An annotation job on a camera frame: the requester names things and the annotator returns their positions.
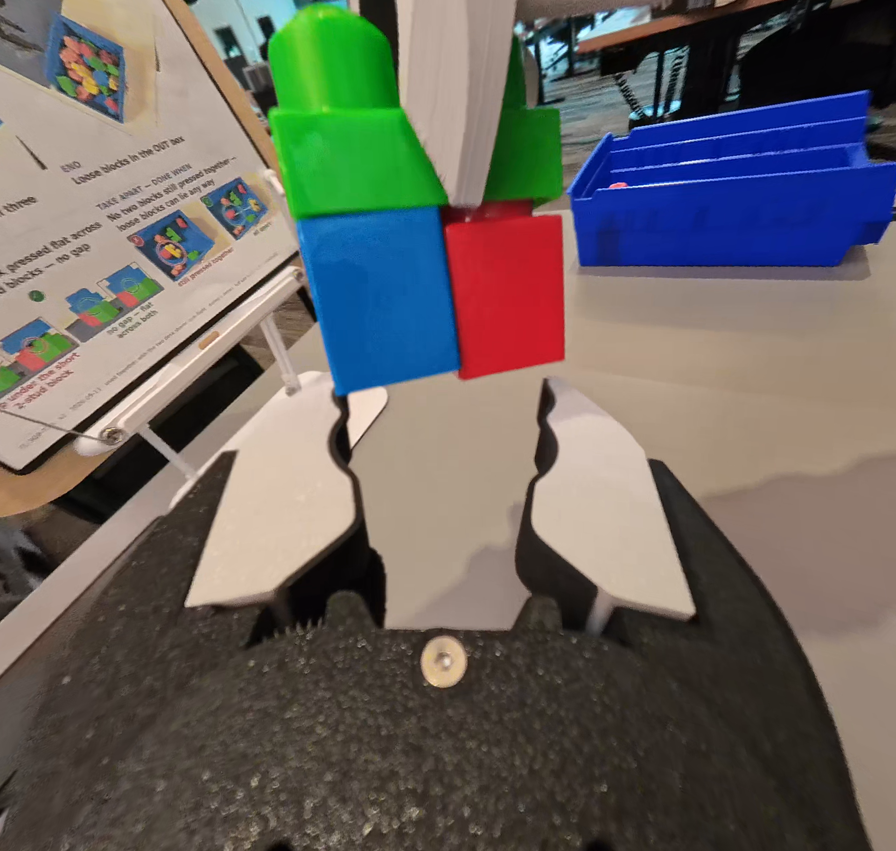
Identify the green mega block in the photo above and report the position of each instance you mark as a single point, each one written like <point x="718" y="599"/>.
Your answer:
<point x="343" y="151"/>

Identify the red mega block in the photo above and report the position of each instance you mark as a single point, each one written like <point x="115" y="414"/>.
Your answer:
<point x="511" y="291"/>

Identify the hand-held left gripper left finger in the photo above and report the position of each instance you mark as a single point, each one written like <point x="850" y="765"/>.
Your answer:
<point x="280" y="508"/>

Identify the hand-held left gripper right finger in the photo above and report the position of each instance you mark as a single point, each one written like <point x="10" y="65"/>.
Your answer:
<point x="602" y="515"/>

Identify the blue plastic bin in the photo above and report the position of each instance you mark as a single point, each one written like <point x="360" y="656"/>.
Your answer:
<point x="721" y="214"/>

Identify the printed instruction sheet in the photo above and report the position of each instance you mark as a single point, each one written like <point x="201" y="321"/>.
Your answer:
<point x="105" y="221"/>

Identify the blue mega block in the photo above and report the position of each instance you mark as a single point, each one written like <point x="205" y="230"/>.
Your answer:
<point x="378" y="298"/>

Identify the brown-top office desk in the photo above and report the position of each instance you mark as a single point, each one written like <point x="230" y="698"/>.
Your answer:
<point x="700" y="25"/>

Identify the tan wooden backing board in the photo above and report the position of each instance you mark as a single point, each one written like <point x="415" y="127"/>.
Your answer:
<point x="28" y="494"/>

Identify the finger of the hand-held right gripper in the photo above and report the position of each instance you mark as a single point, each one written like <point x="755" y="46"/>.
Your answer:
<point x="458" y="60"/>

